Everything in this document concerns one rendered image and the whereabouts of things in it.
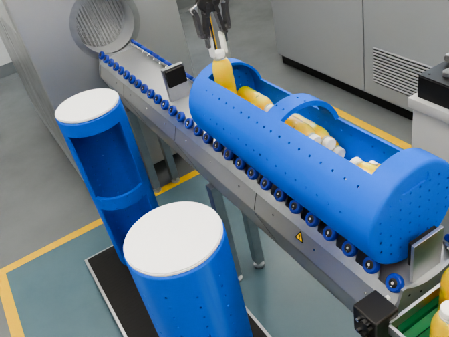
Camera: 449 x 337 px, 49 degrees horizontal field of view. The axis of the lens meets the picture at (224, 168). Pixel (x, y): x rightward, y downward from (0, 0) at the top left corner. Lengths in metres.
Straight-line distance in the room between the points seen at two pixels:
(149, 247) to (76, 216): 2.02
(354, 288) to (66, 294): 1.85
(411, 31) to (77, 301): 2.46
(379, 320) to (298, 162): 0.42
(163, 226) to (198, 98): 0.50
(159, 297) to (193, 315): 0.11
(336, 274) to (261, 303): 1.09
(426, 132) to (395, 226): 0.74
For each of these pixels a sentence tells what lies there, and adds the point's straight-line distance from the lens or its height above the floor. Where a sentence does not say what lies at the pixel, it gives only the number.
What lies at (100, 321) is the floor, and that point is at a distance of 2.65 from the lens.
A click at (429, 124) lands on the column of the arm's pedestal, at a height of 0.92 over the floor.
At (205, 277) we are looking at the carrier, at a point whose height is 0.98.
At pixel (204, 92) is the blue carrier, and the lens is 1.65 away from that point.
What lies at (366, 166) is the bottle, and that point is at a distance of 1.25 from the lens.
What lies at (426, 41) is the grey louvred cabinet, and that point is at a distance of 3.20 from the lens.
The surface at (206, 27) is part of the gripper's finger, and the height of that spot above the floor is 1.40.
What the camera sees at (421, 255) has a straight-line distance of 1.26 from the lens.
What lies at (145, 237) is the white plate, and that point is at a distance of 1.37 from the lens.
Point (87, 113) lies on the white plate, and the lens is 2.10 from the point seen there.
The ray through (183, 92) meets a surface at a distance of 2.23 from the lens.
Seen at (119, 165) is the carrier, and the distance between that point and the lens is 2.50.
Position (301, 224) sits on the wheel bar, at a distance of 1.46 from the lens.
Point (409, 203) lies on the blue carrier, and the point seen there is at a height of 1.14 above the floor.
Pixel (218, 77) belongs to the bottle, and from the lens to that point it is 1.63.
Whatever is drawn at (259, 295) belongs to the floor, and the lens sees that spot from 2.49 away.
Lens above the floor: 1.93
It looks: 36 degrees down
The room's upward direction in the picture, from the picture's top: 13 degrees counter-clockwise
